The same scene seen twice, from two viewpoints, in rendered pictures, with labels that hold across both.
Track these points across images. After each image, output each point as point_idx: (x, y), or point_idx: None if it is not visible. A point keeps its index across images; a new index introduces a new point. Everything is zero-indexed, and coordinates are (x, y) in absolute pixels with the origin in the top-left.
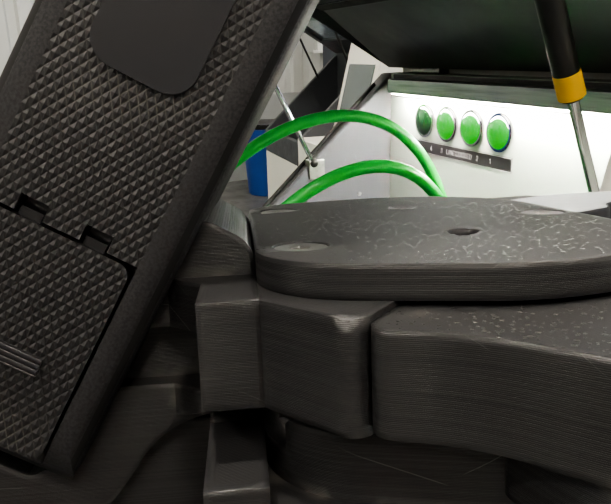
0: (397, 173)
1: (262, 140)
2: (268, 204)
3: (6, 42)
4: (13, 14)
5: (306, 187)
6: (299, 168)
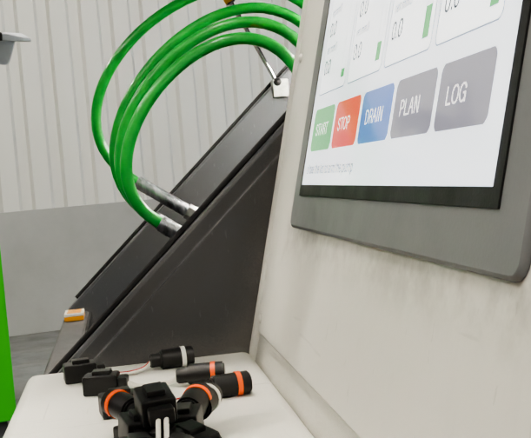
0: (273, 13)
1: (173, 3)
2: (235, 123)
3: (74, 128)
4: (83, 96)
5: (194, 21)
6: (265, 89)
